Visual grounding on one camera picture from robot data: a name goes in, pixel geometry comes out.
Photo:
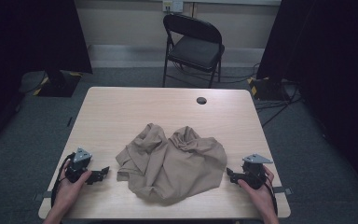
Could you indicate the black yellow-striped stand base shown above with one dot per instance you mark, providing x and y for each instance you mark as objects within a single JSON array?
[
  {"x": 59, "y": 85},
  {"x": 265, "y": 88}
]

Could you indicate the small black floor strip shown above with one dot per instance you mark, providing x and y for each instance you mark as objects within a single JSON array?
[{"x": 70, "y": 121}]

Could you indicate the person's left hand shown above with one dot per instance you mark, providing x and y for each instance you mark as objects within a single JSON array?
[{"x": 66, "y": 193}]

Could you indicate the black folding chair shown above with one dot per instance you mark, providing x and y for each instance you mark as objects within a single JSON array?
[{"x": 195, "y": 53}]

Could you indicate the black curtain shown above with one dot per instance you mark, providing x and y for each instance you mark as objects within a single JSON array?
[
  {"x": 332, "y": 62},
  {"x": 28, "y": 46}
]

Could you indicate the grey tape strip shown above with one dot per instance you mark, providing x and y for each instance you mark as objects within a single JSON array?
[
  {"x": 42, "y": 196},
  {"x": 284, "y": 190}
]

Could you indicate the person's right hand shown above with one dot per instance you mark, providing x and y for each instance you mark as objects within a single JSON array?
[{"x": 262, "y": 197}]

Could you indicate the black table grommet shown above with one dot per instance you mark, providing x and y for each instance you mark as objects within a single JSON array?
[{"x": 201, "y": 100}]

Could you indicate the white wall socket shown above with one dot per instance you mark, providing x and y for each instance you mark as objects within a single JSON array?
[{"x": 172, "y": 5}]

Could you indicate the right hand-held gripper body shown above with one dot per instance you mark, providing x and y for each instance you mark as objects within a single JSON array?
[{"x": 254, "y": 174}]

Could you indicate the beige shorts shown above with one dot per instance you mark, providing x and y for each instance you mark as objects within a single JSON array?
[{"x": 174, "y": 165}]

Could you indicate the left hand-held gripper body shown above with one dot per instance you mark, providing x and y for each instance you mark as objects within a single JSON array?
[{"x": 81, "y": 157}]

